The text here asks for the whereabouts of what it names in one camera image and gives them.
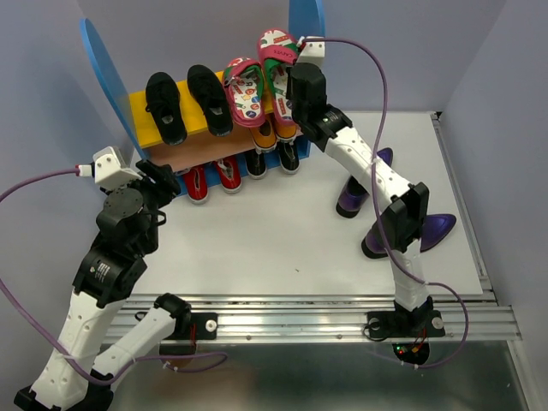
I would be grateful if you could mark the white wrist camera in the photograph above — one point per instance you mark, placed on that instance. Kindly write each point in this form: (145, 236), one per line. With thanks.
(311, 50)
(110, 170)

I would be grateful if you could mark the aluminium mounting rail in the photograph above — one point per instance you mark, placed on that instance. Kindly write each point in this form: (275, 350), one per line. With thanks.
(340, 318)

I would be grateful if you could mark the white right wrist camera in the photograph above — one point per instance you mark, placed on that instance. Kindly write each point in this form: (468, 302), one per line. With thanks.
(311, 50)

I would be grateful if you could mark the black sneaker on top shelf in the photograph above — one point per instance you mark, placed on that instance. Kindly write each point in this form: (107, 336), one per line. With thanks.
(207, 90)

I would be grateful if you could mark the yellow sneaker right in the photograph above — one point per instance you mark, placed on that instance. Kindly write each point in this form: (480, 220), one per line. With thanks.
(285, 133)

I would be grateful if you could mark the pink patterned sandal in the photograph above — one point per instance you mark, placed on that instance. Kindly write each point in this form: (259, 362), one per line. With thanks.
(244, 84)
(277, 51)

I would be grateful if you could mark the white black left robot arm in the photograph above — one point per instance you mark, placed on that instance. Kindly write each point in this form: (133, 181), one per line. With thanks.
(78, 375)

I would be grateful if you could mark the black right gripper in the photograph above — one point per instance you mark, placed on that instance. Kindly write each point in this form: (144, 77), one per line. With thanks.
(288, 87)

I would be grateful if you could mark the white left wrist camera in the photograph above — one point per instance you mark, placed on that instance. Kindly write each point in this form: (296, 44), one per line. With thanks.
(110, 170)

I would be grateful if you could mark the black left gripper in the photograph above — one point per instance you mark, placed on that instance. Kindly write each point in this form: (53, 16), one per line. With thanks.
(168, 185)

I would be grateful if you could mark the red sneaker left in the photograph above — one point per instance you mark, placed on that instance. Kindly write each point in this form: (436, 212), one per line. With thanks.
(196, 185)

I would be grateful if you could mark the yellow sneaker left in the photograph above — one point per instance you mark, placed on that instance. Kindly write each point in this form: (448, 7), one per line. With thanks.
(264, 137)

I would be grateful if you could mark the blue yellow shoe shelf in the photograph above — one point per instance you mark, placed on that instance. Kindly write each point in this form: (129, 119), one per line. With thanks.
(200, 147)

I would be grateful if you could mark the red sneaker right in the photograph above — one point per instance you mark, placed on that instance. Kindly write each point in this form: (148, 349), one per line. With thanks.
(229, 174)

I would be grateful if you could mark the purple shoe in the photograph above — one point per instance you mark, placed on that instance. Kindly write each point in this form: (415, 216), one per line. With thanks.
(436, 227)
(351, 199)

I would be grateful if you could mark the black sneaker far left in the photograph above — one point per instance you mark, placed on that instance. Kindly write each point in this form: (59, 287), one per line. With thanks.
(163, 103)

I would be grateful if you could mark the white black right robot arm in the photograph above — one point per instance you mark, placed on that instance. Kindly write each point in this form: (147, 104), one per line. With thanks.
(400, 206)

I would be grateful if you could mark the black white high-top sneaker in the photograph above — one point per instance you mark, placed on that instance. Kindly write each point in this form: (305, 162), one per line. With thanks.
(255, 164)

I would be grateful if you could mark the red sneaker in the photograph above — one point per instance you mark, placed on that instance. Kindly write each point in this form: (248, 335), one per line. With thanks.
(229, 174)
(196, 185)

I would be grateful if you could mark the yellow sneaker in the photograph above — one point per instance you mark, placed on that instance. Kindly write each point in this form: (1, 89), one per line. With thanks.
(264, 137)
(285, 133)

